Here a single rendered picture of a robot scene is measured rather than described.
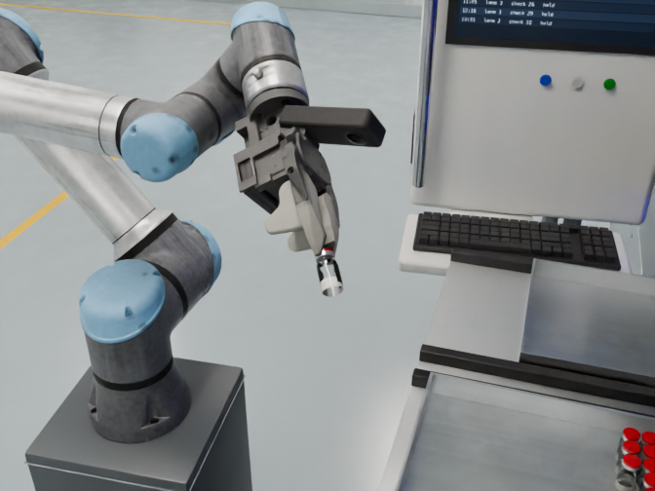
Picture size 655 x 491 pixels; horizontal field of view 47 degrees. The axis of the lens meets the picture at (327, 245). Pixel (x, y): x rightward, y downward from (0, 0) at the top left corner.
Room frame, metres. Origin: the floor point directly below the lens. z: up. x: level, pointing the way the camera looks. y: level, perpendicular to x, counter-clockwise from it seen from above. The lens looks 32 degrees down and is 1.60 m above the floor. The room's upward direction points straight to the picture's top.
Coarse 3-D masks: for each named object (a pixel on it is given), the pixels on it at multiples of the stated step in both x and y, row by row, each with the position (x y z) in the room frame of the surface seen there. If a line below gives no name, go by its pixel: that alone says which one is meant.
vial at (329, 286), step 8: (320, 256) 0.64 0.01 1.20; (328, 256) 0.64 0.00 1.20; (320, 264) 0.63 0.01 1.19; (328, 264) 0.63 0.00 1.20; (320, 272) 0.63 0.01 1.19; (328, 272) 0.62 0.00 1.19; (320, 280) 0.62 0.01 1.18; (328, 280) 0.61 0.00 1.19; (336, 280) 0.61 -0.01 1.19; (328, 288) 0.61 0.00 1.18; (336, 288) 0.61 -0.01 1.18; (328, 296) 0.62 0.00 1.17
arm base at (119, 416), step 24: (96, 384) 0.82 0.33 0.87; (120, 384) 0.79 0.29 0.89; (144, 384) 0.80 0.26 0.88; (168, 384) 0.83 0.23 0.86; (96, 408) 0.80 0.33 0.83; (120, 408) 0.79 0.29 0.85; (144, 408) 0.79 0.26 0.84; (168, 408) 0.81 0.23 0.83; (96, 432) 0.80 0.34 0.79; (120, 432) 0.78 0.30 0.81; (144, 432) 0.78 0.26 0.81; (168, 432) 0.80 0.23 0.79
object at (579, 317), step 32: (544, 288) 1.04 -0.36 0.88; (576, 288) 1.04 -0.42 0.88; (608, 288) 1.04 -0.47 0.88; (640, 288) 1.02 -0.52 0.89; (544, 320) 0.95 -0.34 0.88; (576, 320) 0.95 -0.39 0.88; (608, 320) 0.95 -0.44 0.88; (640, 320) 0.95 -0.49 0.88; (544, 352) 0.87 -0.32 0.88; (576, 352) 0.87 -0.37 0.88; (608, 352) 0.87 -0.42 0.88; (640, 352) 0.87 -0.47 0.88; (640, 384) 0.78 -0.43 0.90
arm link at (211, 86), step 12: (216, 60) 0.93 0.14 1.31; (216, 72) 0.91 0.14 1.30; (204, 84) 0.90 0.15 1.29; (216, 84) 0.90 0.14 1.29; (228, 84) 0.89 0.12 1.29; (204, 96) 0.87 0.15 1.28; (216, 96) 0.88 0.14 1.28; (228, 96) 0.90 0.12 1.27; (240, 96) 0.89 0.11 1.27; (216, 108) 0.86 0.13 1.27; (228, 108) 0.88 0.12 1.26; (240, 108) 0.90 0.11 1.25; (228, 120) 0.88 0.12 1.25; (228, 132) 0.93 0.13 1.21; (216, 144) 0.93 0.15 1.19
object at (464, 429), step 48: (432, 384) 0.78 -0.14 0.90; (480, 384) 0.76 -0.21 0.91; (432, 432) 0.71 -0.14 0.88; (480, 432) 0.71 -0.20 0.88; (528, 432) 0.71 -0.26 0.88; (576, 432) 0.71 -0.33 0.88; (432, 480) 0.63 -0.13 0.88; (480, 480) 0.63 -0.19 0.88; (528, 480) 0.63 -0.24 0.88; (576, 480) 0.63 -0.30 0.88
